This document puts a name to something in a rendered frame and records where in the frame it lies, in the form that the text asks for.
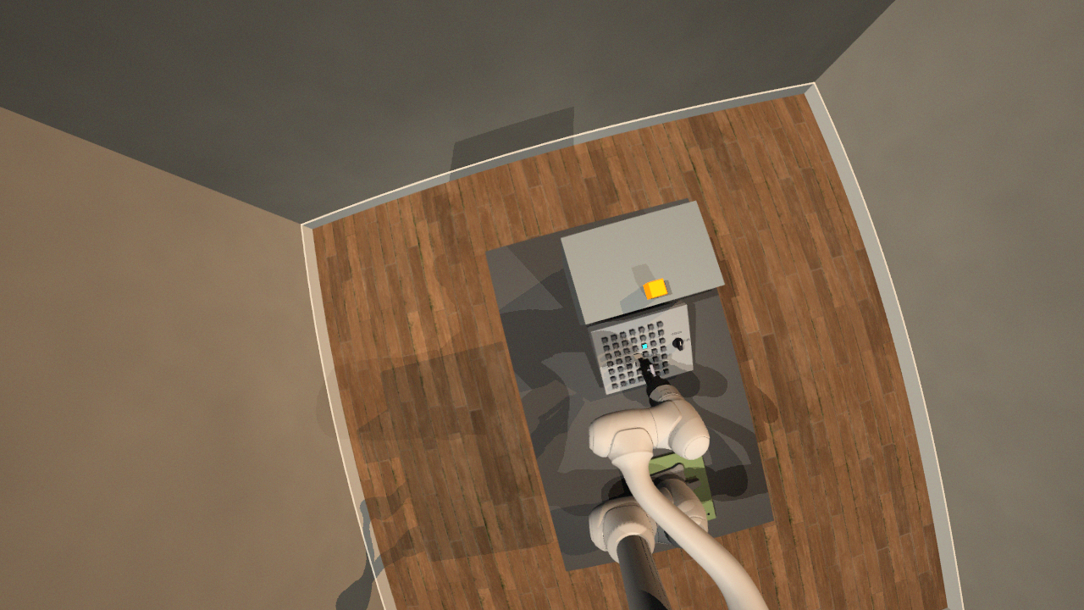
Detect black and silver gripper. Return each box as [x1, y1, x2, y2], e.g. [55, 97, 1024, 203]
[633, 353, 670, 397]

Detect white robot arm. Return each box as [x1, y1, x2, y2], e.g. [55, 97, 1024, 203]
[589, 385, 769, 610]

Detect grey machine cabinet with sloped keypad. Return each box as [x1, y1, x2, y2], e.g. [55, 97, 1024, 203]
[562, 202, 725, 395]

